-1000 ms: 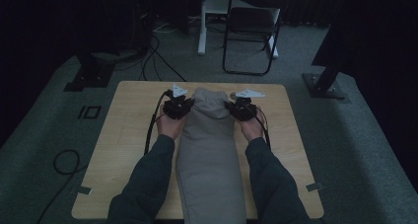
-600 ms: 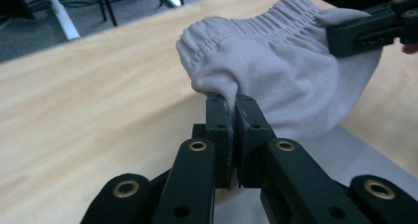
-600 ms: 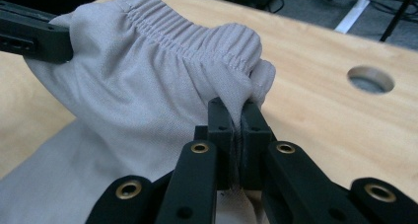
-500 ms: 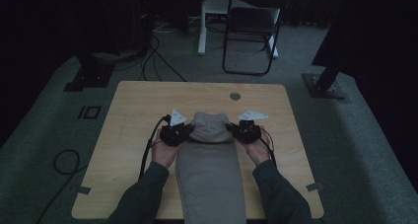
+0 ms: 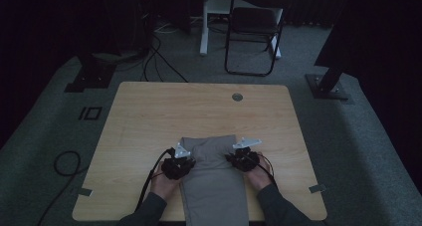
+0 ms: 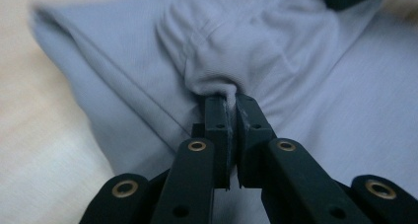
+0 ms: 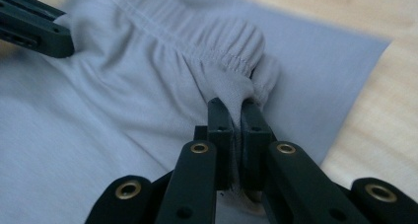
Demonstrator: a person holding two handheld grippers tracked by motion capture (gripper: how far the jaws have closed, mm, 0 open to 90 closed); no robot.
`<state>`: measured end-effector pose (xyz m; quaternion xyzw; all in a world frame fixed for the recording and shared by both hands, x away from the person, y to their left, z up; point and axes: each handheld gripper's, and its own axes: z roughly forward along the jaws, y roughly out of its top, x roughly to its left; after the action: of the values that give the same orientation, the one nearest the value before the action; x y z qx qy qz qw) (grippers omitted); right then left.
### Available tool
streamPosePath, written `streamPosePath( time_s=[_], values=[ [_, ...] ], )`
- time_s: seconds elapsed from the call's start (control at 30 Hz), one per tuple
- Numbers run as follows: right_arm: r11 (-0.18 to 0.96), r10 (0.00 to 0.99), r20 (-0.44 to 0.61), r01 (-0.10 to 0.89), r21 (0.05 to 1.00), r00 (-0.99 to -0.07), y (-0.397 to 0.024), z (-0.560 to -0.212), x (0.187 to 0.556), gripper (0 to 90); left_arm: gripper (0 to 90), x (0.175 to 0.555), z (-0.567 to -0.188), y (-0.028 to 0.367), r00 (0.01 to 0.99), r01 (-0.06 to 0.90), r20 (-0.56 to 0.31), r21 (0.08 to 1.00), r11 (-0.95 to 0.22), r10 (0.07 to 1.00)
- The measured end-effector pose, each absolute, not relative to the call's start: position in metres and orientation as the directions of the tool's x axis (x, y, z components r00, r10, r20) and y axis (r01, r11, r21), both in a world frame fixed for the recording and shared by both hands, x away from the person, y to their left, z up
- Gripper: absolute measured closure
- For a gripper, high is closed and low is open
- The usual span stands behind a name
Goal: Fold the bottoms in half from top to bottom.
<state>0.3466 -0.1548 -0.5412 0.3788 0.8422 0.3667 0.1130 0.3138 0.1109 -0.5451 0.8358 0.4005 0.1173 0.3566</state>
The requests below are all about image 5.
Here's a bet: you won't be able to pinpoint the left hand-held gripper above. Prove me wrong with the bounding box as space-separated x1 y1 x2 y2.
161 142 197 181

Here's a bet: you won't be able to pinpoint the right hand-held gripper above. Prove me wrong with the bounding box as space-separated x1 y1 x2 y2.
225 136 263 173

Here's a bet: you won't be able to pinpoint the grey cloth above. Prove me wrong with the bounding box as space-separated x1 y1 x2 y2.
179 134 250 226

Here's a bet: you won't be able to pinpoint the person's right hand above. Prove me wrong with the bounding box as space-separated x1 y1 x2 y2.
244 151 275 192

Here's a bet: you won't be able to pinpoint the person's left hand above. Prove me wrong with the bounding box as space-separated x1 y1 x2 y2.
150 160 182 201

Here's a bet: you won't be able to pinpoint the black slanted stand with base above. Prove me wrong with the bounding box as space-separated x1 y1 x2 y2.
305 0 353 102

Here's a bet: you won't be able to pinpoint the black stand with square base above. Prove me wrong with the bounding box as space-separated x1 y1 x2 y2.
64 51 117 94

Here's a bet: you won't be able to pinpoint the black folding chair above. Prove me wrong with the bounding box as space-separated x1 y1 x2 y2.
224 0 295 78

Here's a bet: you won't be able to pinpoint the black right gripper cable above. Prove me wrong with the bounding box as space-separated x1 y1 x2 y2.
247 154 279 189

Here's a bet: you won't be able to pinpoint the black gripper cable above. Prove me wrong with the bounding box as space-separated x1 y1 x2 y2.
247 154 279 189
134 146 176 212

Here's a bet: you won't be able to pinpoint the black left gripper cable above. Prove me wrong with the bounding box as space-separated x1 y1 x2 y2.
134 146 176 212

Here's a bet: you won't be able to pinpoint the black looped floor cable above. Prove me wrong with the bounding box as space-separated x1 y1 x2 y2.
36 150 90 226

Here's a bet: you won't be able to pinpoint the black floor cables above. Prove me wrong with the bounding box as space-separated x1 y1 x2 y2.
140 35 189 84

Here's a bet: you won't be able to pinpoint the white desk frame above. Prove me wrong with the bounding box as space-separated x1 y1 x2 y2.
199 0 283 60

